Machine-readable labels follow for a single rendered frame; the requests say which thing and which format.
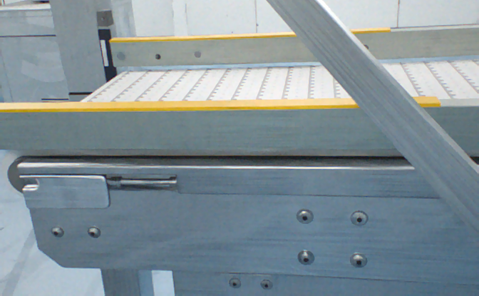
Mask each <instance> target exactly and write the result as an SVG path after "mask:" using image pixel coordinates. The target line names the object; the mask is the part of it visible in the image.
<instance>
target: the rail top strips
mask: <svg viewBox="0 0 479 296"><path fill-rule="evenodd" d="M349 30H350V31H351V33H352V34H363V33H386V32H391V29H390V28H389V27H381V28H367V29H349ZM276 37H297V35H296V34H295V33H294V32H276V33H254V34H234V35H213V36H172V37H155V36H151V37H150V38H147V37H130V38H113V39H111V40H109V42H110V43H124V42H146V41H189V40H211V39H253V38H276ZM411 97H413V98H414V99H415V100H416V102H417V103H418V104H419V105H420V106H421V107H441V104H442V103H441V102H440V101H439V99H438V97H437V96H411ZM325 108H360V107H358V105H357V103H356V102H355V101H354V100H353V99H352V98H303V99H254V100H206V101H111V102H60V103H0V113H20V112H83V111H204V110H264V109H325Z"/></svg>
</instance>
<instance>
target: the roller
mask: <svg viewBox="0 0 479 296"><path fill-rule="evenodd" d="M73 157H75V156H21V157H19V158H17V159H15V160H14V162H13V163H12V164H11V165H10V166H9V169H8V170H7V178H9V181H10V183H11V185H12V186H13V188H15V189H17V190H18V192H20V193H23V188H24V186H25V185H24V179H23V178H20V177H19V175H21V174H20V173H19V172H18V168H17V165H18V164H21V163H22V161H23V160H26V159H27V158H73Z"/></svg>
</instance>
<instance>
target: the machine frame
mask: <svg viewBox="0 0 479 296"><path fill-rule="evenodd" d="M49 4H50V9H51V12H52V17H53V25H54V30H56V38H57V43H58V50H59V51H60V56H61V63H62V68H63V72H64V76H65V81H66V88H67V93H69V94H68V97H69V101H70V102H80V101H82V100H84V99H85V97H87V96H89V95H91V94H92V93H93V92H95V91H97V90H98V89H99V88H100V87H101V86H104V85H105V84H107V83H106V77H105V68H104V67H103V59H102V53H101V44H100V41H99V38H98V30H99V29H110V32H111V38H112V39H113V38H117V37H118V36H117V30H116V25H115V20H114V14H113V3H112V0H49ZM101 9H112V14H113V24H112V25H110V26H109V27H107V26H99V25H98V16H97V11H99V10H101ZM101 277H102V281H103V289H104V294H105V296H155V293H154V287H153V276H152V271H151V270H118V269H101Z"/></svg>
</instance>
